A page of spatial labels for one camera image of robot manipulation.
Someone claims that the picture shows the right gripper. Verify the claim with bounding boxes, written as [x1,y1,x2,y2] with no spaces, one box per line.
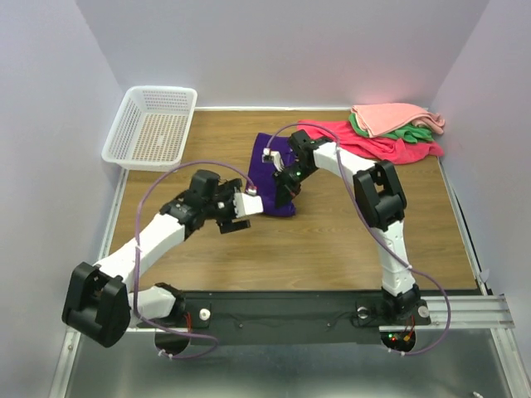
[271,160,317,208]

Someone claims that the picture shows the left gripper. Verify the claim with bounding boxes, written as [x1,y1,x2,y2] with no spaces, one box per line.
[202,179,250,233]

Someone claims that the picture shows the purple towel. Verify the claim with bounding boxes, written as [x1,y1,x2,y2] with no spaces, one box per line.
[248,133,296,217]

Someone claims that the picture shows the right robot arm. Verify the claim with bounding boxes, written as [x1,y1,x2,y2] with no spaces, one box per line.
[262,130,421,323]

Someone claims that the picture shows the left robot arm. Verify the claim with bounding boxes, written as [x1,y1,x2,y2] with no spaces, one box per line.
[61,170,263,347]

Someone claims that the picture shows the hot pink towel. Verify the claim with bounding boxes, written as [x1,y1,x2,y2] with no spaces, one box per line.
[298,119,444,165]

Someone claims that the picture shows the salmon pink towel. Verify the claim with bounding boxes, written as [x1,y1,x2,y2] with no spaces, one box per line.
[351,103,446,138]

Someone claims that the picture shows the white plastic basket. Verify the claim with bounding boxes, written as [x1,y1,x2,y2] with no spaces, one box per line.
[101,85,197,172]

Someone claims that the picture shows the green towel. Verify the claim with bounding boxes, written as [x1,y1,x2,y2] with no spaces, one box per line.
[348,114,435,143]

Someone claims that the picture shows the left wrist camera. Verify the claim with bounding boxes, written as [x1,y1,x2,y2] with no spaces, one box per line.
[233,192,263,219]

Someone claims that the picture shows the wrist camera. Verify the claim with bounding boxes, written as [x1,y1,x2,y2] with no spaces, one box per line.
[233,192,263,219]
[261,148,293,172]

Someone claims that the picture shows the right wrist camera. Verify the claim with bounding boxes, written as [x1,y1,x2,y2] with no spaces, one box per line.
[261,148,293,172]

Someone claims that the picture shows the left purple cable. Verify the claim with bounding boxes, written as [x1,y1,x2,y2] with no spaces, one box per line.
[133,160,259,360]

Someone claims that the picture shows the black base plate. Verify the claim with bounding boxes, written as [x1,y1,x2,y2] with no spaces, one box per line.
[161,290,431,345]

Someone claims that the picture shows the aluminium frame rail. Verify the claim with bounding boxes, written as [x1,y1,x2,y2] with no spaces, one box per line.
[66,294,515,332]

